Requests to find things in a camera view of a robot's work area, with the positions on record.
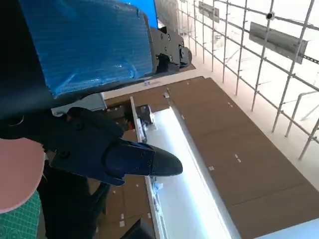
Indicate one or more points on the green cutting mat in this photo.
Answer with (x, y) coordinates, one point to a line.
(20, 224)

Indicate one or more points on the pink bowl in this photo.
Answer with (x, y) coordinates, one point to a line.
(17, 174)

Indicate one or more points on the bare left hand blue tape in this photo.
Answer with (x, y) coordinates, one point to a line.
(87, 42)

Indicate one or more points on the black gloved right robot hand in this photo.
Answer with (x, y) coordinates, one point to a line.
(69, 211)

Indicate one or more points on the white pipe frame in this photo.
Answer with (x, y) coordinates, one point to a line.
(264, 57)

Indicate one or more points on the white long desk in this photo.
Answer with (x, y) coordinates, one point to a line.
(179, 174)

